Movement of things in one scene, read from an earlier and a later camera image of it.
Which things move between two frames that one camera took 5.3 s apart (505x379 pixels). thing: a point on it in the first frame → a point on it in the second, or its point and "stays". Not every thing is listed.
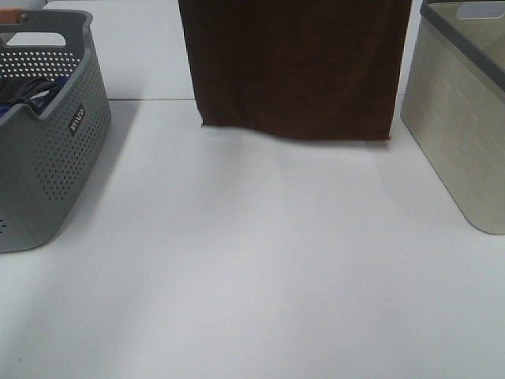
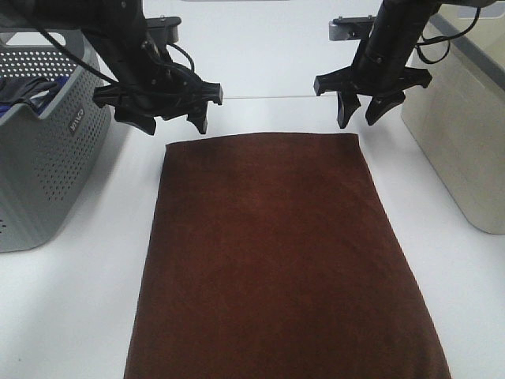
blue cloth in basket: [41, 106] stays
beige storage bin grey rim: [453, 104] stays
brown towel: [300, 69] → [271, 257]
